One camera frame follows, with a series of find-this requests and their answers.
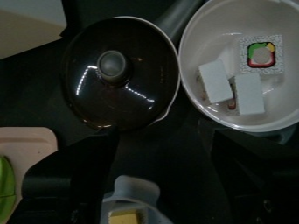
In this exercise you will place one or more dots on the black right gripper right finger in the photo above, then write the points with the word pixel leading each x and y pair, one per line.
pixel 257 180

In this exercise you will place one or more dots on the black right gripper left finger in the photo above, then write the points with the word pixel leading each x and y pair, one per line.
pixel 66 180

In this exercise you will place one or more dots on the white rectangular sushi piece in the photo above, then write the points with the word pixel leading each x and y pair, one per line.
pixel 215 81
pixel 249 94

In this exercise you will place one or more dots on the speckled sushi roll piece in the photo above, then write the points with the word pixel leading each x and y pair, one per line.
pixel 262 54

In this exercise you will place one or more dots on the pale pink cutting board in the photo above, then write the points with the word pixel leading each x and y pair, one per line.
pixel 27 148

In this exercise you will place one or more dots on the green toy vegetable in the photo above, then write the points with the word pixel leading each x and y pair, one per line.
pixel 6 189

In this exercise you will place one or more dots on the grey plastic container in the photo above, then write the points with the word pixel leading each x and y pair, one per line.
pixel 134 189

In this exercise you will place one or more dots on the yellow toy food block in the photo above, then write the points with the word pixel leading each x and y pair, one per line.
pixel 123 217

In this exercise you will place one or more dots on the dark brown pot lid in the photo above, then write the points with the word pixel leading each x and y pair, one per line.
pixel 117 73

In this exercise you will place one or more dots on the white round bowl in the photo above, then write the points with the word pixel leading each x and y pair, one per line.
pixel 202 38

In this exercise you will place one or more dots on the beige box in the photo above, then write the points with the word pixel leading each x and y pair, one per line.
pixel 27 26

